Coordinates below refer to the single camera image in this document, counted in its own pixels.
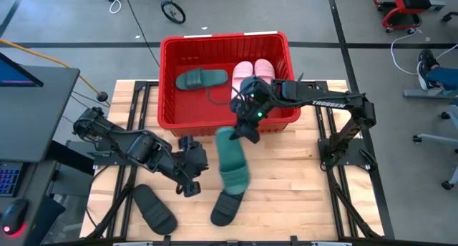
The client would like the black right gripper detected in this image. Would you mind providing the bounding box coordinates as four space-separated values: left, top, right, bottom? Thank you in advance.
230 76 279 144

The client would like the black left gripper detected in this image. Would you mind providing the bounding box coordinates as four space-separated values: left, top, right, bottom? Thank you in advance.
171 134 209 199

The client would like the dark green rubber slide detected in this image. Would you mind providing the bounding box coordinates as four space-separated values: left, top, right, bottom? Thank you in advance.
214 127 251 196
175 67 229 92

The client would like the black rubber slide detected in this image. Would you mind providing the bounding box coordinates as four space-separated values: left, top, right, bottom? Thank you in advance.
210 190 246 227
132 183 178 236

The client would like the pink rubber slide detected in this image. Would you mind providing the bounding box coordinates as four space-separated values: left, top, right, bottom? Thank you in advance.
230 61 255 100
253 58 276 85

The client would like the red plastic bin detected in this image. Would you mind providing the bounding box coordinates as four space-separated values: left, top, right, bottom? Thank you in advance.
157 31 301 138

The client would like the backlit black keyboard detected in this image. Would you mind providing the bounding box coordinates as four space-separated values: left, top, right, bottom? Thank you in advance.
0 161 23 197

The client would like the black computer mouse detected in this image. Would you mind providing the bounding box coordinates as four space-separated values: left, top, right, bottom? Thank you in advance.
1 198 29 237

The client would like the grey chair footrest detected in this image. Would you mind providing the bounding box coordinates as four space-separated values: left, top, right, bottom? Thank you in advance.
403 87 458 100

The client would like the grey office chair base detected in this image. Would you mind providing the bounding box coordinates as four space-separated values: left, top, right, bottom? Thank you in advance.
413 109 458 190

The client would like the person's shoe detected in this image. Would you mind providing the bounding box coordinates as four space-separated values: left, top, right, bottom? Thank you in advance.
416 48 440 92

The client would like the computer monitor blue screen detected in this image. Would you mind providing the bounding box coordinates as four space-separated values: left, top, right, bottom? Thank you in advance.
0 51 44 88

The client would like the person's leg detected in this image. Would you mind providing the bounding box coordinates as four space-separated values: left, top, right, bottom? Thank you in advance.
427 66 458 92

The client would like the black metal table rail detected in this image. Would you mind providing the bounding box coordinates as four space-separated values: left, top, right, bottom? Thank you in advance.
42 235 458 246

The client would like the thin black floor cable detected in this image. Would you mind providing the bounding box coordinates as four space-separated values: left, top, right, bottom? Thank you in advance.
122 0 161 67

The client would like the black ring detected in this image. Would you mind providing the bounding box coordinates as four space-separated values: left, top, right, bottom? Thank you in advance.
160 0 187 25

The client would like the long white floor cable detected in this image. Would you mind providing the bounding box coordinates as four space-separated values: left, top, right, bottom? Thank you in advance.
389 30 458 76

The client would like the yellow cable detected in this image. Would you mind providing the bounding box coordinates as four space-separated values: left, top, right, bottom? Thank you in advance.
0 38 99 96

